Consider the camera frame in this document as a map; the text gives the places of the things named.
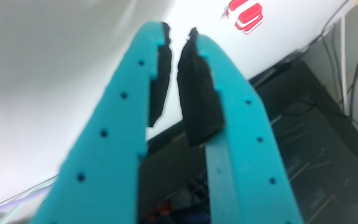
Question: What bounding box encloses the white hanging cable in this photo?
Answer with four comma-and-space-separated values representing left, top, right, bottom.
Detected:
339, 15, 349, 116

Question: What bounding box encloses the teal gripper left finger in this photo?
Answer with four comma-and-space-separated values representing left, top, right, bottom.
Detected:
29, 21, 173, 224

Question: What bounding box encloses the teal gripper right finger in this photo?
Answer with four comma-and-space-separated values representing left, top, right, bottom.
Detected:
177, 27, 305, 224

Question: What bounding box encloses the purple cable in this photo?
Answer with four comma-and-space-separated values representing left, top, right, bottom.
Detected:
0, 185, 54, 220

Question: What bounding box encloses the mint green cable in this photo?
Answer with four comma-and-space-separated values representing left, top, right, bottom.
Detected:
0, 174, 58, 224

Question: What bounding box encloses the red white striped cube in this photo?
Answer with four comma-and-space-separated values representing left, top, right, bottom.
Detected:
221, 0, 249, 19
234, 2, 264, 35

